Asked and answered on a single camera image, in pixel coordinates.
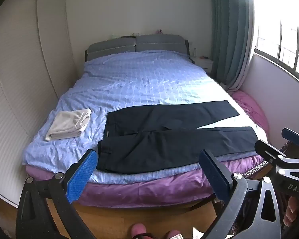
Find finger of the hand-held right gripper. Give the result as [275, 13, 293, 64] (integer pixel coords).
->
[255, 139, 293, 166]
[281, 127, 299, 147]

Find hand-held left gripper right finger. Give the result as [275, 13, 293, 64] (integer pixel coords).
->
[199, 149, 281, 239]

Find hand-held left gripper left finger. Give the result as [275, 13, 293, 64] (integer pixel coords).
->
[16, 149, 98, 239]

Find dark navy pants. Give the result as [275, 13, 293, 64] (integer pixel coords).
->
[97, 100, 259, 175]

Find person's right hand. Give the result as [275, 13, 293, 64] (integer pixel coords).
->
[283, 195, 299, 231]

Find pink crumpled bedding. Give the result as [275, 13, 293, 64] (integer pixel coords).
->
[229, 90, 270, 135]

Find folded beige cloth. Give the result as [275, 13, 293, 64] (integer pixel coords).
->
[45, 109, 92, 142]

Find pink slipper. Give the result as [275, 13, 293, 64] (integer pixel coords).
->
[131, 224, 148, 239]
[165, 230, 183, 239]

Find window with metal bars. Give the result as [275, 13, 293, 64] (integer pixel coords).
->
[250, 0, 299, 88]

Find white wardrobe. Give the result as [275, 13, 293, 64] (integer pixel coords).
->
[0, 0, 77, 208]

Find blue floral striped bed sheet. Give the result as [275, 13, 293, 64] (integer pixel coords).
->
[22, 50, 269, 185]

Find white nightstand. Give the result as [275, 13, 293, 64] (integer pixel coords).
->
[190, 56, 215, 74]

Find teal curtain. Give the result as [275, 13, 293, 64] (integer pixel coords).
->
[210, 0, 255, 91]

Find grey upholstered bed headboard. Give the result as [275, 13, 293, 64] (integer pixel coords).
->
[85, 34, 191, 62]

